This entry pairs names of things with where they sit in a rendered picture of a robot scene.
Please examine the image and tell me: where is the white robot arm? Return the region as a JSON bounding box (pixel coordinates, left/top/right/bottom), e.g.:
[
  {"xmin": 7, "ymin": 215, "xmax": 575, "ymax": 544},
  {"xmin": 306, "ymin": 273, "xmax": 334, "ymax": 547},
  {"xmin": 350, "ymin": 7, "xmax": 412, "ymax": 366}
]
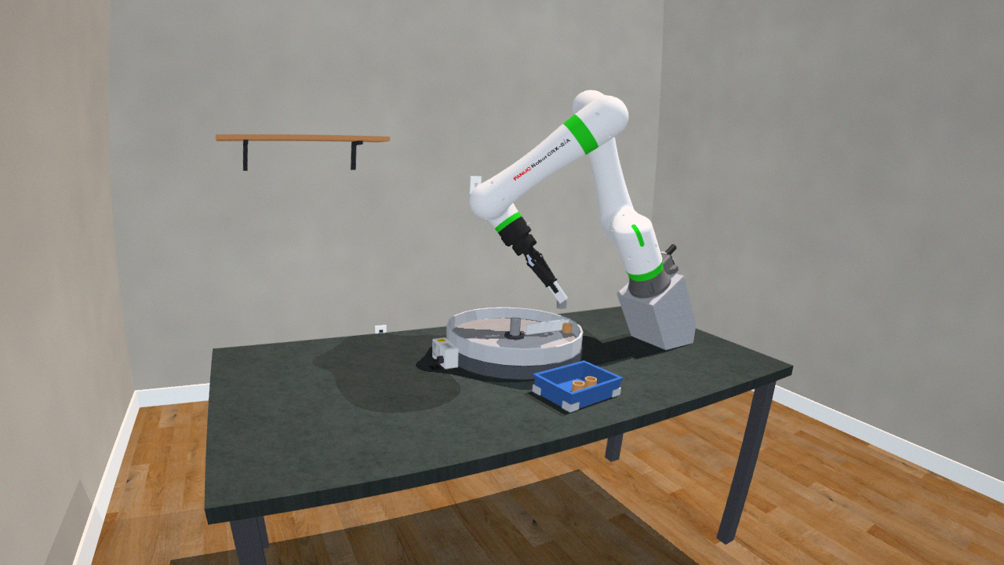
[{"xmin": 469, "ymin": 90, "xmax": 678, "ymax": 298}]

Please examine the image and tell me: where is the blue plastic crate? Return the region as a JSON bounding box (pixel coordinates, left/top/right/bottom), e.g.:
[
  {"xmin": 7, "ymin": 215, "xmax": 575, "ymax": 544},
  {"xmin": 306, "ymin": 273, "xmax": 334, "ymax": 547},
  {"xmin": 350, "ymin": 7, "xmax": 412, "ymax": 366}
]
[{"xmin": 533, "ymin": 361, "xmax": 623, "ymax": 412}]

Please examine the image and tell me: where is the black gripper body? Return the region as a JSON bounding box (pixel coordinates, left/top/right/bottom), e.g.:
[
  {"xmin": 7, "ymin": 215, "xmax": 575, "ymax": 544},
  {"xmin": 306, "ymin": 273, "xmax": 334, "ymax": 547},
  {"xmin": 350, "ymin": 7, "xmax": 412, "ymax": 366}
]
[{"xmin": 512, "ymin": 234, "xmax": 540, "ymax": 263}]

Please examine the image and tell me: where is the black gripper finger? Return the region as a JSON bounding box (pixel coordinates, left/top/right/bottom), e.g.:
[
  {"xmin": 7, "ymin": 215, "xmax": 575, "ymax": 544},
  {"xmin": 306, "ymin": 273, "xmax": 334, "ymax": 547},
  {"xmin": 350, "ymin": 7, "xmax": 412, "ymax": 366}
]
[
  {"xmin": 536, "ymin": 251, "xmax": 565, "ymax": 294},
  {"xmin": 526, "ymin": 252, "xmax": 567, "ymax": 303}
]

